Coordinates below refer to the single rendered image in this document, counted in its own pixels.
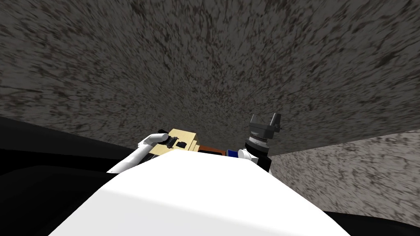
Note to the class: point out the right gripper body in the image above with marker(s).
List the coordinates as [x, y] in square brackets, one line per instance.
[261, 129]

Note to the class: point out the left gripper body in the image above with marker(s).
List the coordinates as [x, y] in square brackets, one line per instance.
[172, 142]

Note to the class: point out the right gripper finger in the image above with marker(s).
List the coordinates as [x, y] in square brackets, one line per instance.
[275, 121]
[253, 118]

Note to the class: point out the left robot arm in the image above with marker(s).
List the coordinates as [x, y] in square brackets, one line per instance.
[137, 154]

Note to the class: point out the beige wooden box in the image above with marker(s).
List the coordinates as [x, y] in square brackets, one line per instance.
[185, 139]

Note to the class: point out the blue block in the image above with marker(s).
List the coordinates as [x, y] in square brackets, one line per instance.
[232, 153]

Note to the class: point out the brown box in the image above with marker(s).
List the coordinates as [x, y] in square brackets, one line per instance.
[211, 150]

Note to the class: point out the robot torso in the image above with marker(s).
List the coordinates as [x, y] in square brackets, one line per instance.
[200, 196]

